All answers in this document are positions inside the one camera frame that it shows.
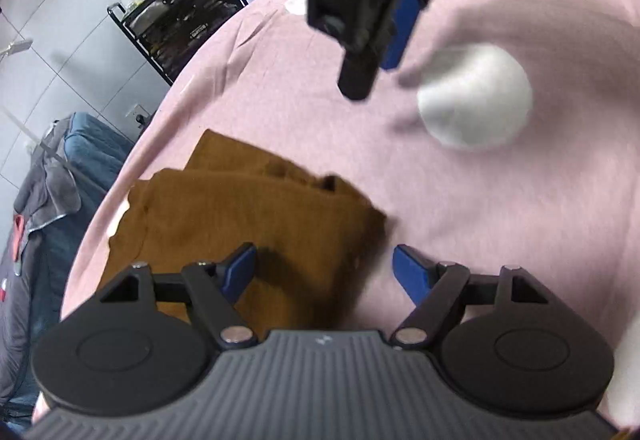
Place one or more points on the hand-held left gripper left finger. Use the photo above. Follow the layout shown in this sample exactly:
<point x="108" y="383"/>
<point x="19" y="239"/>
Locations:
<point x="239" y="270"/>

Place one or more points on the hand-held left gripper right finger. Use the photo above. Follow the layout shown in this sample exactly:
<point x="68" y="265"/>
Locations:
<point x="410" y="272"/>

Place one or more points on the brown t-shirt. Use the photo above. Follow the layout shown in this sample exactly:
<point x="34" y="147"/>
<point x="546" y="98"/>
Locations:
<point x="225" y="210"/>

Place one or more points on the pink blanket with white dots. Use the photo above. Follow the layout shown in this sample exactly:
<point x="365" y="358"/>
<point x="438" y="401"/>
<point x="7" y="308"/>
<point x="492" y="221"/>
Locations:
<point x="500" y="220"/>

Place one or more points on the blue sofa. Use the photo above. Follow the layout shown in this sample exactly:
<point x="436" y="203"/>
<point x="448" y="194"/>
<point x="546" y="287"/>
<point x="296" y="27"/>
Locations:
<point x="100" y="154"/>

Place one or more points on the black metal rack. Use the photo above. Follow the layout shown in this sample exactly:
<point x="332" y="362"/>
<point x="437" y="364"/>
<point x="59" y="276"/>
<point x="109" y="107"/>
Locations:
<point x="170" y="34"/>

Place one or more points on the grey towel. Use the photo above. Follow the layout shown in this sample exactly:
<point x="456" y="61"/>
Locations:
<point x="52" y="185"/>

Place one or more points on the red cloth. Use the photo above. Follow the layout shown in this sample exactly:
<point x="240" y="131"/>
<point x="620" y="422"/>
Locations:
<point x="19" y="237"/>

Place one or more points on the wall socket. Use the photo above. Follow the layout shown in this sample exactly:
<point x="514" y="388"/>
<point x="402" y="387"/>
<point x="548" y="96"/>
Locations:
<point x="139" y="113"/>

